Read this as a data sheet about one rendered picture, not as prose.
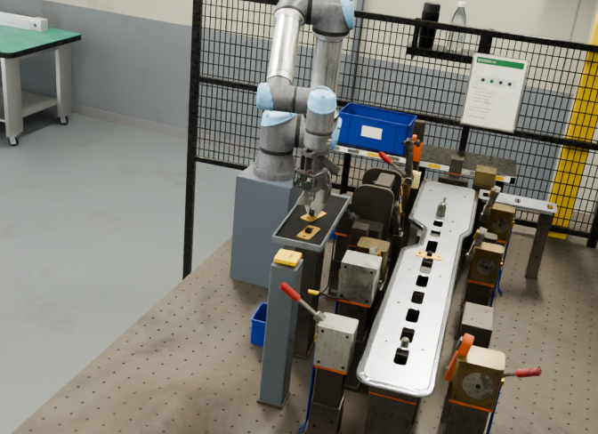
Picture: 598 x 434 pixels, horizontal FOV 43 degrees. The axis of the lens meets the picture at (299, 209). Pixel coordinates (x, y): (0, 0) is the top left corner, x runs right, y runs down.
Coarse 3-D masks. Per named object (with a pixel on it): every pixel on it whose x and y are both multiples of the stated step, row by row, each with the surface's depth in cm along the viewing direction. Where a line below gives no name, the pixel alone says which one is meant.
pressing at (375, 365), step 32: (448, 192) 288; (416, 224) 259; (448, 224) 261; (416, 256) 237; (448, 256) 239; (416, 288) 218; (448, 288) 220; (384, 320) 201; (384, 352) 187; (416, 352) 189; (384, 384) 176; (416, 384) 177
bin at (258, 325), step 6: (264, 306) 243; (258, 312) 240; (264, 312) 244; (252, 318) 234; (258, 318) 242; (264, 318) 245; (252, 324) 234; (258, 324) 234; (264, 324) 233; (252, 330) 235; (258, 330) 235; (264, 330) 234; (252, 336) 236; (258, 336) 235; (252, 342) 237; (258, 342) 236
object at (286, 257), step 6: (282, 252) 196; (288, 252) 197; (294, 252) 197; (276, 258) 193; (282, 258) 193; (288, 258) 194; (294, 258) 194; (300, 258) 196; (288, 264) 192; (294, 264) 192
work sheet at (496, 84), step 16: (480, 64) 310; (496, 64) 308; (512, 64) 307; (528, 64) 305; (480, 80) 313; (496, 80) 311; (512, 80) 309; (480, 96) 315; (496, 96) 313; (512, 96) 312; (464, 112) 319; (480, 112) 318; (496, 112) 316; (512, 112) 314; (496, 128) 318; (512, 128) 316
